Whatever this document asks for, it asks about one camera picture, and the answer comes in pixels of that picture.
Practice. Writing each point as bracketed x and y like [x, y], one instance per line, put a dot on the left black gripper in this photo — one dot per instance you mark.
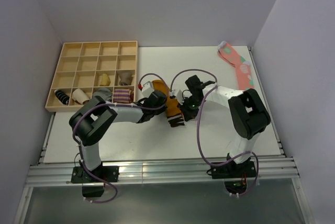
[161, 110]

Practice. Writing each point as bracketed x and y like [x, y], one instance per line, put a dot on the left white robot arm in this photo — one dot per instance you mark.
[90, 123]

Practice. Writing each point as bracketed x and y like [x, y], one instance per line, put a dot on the wooden compartment tray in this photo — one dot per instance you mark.
[81, 65]

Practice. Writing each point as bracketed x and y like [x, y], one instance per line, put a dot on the purple striped rolled sock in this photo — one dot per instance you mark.
[124, 96]

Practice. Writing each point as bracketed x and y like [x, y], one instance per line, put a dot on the aluminium mounting rail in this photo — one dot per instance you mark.
[156, 172]

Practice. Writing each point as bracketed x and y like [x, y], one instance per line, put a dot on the mustard yellow striped sock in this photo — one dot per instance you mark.
[173, 113]

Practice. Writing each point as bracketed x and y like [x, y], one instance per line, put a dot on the taupe rolled sock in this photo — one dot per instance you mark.
[124, 77]

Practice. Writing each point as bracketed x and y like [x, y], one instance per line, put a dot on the yellow rolled sock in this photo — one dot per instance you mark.
[105, 80]

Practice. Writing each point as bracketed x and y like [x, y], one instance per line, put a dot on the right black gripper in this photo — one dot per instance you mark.
[188, 114]

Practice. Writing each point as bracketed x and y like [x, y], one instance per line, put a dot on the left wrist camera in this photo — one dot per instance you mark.
[147, 89]

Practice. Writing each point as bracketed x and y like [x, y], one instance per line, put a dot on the grey rolled sock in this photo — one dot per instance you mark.
[104, 93]

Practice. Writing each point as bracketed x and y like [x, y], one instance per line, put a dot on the black rolled sock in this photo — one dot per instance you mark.
[62, 97]

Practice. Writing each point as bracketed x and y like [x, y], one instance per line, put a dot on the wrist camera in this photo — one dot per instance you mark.
[147, 89]
[177, 94]

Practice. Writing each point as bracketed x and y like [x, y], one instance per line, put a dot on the beige rolled sock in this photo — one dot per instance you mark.
[79, 96]

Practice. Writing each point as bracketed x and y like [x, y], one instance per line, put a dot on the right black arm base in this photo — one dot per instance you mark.
[245, 176]

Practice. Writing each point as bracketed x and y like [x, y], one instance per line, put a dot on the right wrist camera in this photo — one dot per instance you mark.
[177, 94]

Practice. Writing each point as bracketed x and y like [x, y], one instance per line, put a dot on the pink patterned sock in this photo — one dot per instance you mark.
[241, 66]

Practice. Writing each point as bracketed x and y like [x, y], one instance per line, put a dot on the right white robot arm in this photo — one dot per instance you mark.
[248, 113]

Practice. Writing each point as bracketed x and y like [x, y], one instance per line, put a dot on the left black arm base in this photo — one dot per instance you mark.
[96, 181]

